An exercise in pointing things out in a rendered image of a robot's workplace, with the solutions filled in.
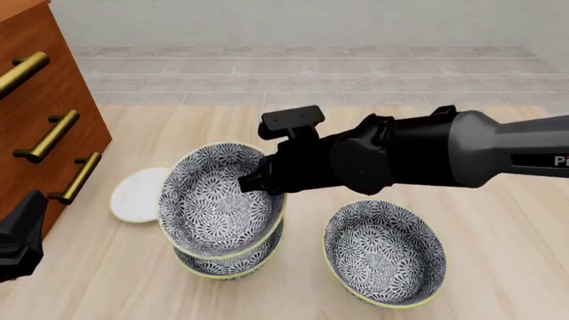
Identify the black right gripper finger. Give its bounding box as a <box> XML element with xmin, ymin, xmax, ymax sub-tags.
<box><xmin>237</xmin><ymin>171</ymin><xmax>268</xmax><ymax>194</ymax></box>

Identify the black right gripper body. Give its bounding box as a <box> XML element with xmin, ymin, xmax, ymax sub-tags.
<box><xmin>257</xmin><ymin>146</ymin><xmax>297</xmax><ymax>197</ymax></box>

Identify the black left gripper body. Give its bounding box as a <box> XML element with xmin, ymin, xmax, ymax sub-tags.
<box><xmin>0</xmin><ymin>232</ymin><xmax>45</xmax><ymax>285</ymax></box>

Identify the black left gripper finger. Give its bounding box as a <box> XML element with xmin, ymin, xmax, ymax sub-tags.
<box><xmin>0</xmin><ymin>189</ymin><xmax>48</xmax><ymax>247</ymax></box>

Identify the black white patterned bowl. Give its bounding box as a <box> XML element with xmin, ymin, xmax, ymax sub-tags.
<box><xmin>156</xmin><ymin>141</ymin><xmax>288</xmax><ymax>261</ymax></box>
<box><xmin>321</xmin><ymin>198</ymin><xmax>449</xmax><ymax>309</ymax></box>
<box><xmin>172</xmin><ymin>218</ymin><xmax>286</xmax><ymax>282</ymax></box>

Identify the small flat plate on stalk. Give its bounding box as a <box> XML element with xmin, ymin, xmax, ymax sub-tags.
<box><xmin>259</xmin><ymin>104</ymin><xmax>325</xmax><ymax>143</ymax></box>

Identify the wooden cabinet drawer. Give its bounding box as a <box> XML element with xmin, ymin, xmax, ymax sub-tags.
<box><xmin>0</xmin><ymin>71</ymin><xmax>100</xmax><ymax>195</ymax></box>
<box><xmin>24</xmin><ymin>112</ymin><xmax>113</xmax><ymax>240</ymax></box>
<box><xmin>0</xmin><ymin>4</ymin><xmax>81</xmax><ymax>113</ymax></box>

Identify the white plate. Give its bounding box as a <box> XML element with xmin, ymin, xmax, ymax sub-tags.
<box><xmin>109</xmin><ymin>165</ymin><xmax>172</xmax><ymax>225</ymax></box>

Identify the wooden cabinet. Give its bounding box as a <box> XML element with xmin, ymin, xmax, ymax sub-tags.
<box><xmin>0</xmin><ymin>0</ymin><xmax>114</xmax><ymax>242</ymax></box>

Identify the brass drawer handle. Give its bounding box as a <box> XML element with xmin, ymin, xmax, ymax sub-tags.
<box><xmin>0</xmin><ymin>51</ymin><xmax>51</xmax><ymax>101</ymax></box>
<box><xmin>47</xmin><ymin>151</ymin><xmax>103</xmax><ymax>206</ymax></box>
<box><xmin>12</xmin><ymin>109</ymin><xmax>82</xmax><ymax>164</ymax></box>

